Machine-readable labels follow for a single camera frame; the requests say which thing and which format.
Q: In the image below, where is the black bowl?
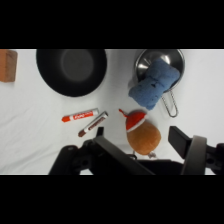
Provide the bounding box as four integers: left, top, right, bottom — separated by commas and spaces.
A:
35, 49, 108, 98

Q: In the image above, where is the steel pot with wire handle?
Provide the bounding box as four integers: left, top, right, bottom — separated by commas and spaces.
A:
128, 49, 186, 118

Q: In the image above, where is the brown plush with red hat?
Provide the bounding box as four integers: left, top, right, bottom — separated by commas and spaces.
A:
118, 108, 162, 158

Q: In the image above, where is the blue towel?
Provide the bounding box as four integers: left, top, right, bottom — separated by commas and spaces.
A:
128, 59, 181, 111

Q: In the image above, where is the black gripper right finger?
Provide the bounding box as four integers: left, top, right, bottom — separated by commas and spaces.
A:
167, 125, 208, 176

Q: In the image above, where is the red marker pen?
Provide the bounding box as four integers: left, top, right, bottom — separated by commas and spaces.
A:
61, 107, 100, 124

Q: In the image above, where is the brown marker pen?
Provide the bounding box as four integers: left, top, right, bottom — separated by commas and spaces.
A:
77, 110, 109, 138

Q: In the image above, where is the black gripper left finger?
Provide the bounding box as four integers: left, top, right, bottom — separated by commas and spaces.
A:
93, 134, 156, 176

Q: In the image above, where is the wooden block with blue dot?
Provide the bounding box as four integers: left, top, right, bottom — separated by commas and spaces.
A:
0, 49, 19, 83

